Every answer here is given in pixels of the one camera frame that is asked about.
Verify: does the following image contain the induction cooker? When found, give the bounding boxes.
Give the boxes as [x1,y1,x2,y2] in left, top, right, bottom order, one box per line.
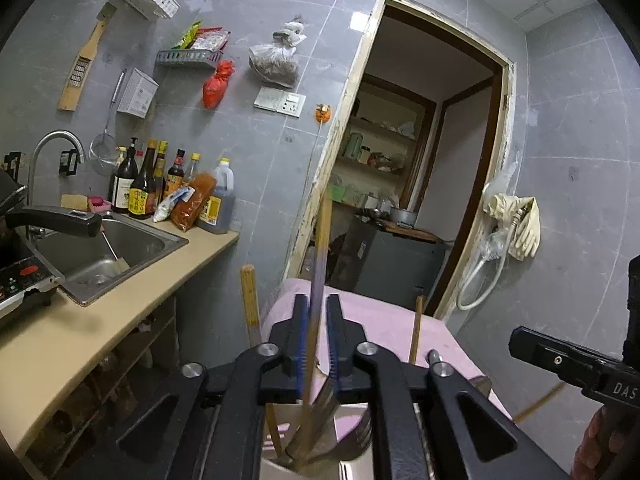
[0,255,67,332]

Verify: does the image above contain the metal forks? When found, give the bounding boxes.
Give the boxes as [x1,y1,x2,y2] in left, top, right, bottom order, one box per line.
[287,380,342,467]

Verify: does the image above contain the grey cabinet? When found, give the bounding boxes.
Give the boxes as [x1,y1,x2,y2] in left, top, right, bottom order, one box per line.
[327,214,447,307]

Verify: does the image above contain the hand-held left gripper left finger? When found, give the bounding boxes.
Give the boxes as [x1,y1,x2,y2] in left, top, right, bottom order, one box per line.
[60,294,309,480]

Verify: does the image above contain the cream rubber gloves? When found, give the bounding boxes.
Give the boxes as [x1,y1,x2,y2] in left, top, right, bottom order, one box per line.
[482,192,542,262]

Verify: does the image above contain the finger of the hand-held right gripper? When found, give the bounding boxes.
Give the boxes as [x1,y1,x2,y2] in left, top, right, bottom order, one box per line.
[508,326,601,386]

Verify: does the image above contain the black pan handle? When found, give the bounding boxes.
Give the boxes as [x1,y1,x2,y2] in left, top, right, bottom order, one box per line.
[0,170,104,261]

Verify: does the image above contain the white hose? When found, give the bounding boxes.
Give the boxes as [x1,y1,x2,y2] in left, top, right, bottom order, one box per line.
[456,254,509,311]

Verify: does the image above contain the steel sink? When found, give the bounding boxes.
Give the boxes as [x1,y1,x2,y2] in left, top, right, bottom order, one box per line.
[30,209,190,309]

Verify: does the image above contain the metal faucet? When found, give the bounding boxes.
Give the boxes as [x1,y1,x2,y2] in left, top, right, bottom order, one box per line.
[27,129,87,211]

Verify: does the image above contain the white wall socket panel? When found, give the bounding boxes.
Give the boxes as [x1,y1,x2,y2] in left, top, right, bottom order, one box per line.
[253,85,307,119]

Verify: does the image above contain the clear bag of dried goods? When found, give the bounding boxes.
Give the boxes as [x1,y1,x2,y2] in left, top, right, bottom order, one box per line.
[248,21,307,86]

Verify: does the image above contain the metal strainer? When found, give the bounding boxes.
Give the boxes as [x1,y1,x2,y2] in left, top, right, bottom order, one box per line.
[89,69,127,177]

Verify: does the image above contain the red plastic bag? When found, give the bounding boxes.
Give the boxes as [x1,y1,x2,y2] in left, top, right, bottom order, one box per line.
[202,59,236,110]

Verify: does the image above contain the white wall box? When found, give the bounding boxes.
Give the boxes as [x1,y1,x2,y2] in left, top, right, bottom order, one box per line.
[117,67,160,119]

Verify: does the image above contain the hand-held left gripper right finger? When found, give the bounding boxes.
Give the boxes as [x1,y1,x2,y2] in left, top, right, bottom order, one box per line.
[326,293,571,480]

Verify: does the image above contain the white utensil holder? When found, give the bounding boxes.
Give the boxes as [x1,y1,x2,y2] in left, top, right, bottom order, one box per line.
[260,402,374,480]

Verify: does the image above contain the grey wall basket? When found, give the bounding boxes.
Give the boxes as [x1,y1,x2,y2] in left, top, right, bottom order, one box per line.
[155,47,224,69]

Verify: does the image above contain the snack packets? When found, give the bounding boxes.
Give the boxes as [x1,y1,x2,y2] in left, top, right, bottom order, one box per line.
[174,19,232,54]

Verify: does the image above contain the beige kitchen counter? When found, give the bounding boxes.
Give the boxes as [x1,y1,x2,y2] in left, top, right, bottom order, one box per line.
[0,227,241,461]

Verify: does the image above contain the orange spice packet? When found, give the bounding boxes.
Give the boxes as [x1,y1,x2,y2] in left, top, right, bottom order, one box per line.
[169,172,217,233]

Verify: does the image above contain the wooden grater paddle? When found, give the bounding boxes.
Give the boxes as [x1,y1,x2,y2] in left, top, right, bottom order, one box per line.
[57,2,119,112]

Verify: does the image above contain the clear plastic bag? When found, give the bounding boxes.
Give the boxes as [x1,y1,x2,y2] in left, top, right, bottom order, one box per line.
[479,229,512,262]

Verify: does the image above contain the row of sauce bottles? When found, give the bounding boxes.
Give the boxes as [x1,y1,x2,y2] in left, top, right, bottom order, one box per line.
[109,137,202,220]

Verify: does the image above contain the pink floral cloth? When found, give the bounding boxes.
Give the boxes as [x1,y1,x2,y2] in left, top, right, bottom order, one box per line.
[262,279,514,461]

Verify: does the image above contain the person's right hand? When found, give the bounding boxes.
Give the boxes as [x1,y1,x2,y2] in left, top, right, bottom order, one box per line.
[572,404,610,480]

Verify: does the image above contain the door frame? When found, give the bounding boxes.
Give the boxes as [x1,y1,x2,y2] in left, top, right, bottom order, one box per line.
[286,0,517,323]

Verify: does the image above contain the wooden chopstick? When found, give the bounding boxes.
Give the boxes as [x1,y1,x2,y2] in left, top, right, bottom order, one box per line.
[408,295,425,366]
[240,265,282,457]
[298,198,334,413]

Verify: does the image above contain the white and blue packet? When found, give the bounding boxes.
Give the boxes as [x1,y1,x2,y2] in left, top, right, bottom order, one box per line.
[152,185,196,224]

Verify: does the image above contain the black wall socket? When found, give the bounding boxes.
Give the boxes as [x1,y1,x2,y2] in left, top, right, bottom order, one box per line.
[58,149,84,176]

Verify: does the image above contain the wooden shelf unit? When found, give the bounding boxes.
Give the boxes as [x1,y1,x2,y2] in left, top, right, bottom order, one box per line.
[330,74,438,211]

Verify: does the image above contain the large soy sauce jug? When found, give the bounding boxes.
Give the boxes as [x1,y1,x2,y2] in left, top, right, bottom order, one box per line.
[197,157,236,235]

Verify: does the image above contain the yellow stick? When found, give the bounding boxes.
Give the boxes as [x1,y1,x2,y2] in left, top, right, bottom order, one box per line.
[513,381,569,425]

